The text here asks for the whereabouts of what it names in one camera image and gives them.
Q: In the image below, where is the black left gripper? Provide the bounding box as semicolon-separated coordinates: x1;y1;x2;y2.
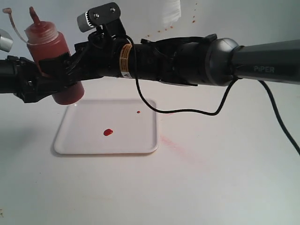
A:
0;56;77;103

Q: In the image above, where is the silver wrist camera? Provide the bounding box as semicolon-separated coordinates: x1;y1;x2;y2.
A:
77;2;126;37
0;29;13;53

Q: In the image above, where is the red sauce blob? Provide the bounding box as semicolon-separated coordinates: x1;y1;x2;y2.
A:
103;128;113;136

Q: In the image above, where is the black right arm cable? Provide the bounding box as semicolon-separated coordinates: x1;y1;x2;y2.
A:
125;35;300;157

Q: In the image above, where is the white rectangular plastic tray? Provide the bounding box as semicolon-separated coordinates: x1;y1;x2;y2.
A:
54;99;159;155

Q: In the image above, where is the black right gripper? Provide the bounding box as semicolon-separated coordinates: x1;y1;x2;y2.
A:
38;32;141;81

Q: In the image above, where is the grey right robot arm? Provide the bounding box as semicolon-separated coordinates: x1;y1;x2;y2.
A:
39;34;300;86

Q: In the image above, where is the white cloth backdrop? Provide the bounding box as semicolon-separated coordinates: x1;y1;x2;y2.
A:
0;0;181;43

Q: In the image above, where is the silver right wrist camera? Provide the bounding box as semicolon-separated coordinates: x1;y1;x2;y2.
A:
77;2;126;37

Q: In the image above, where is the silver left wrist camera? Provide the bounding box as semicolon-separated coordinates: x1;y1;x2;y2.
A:
0;29;13;53

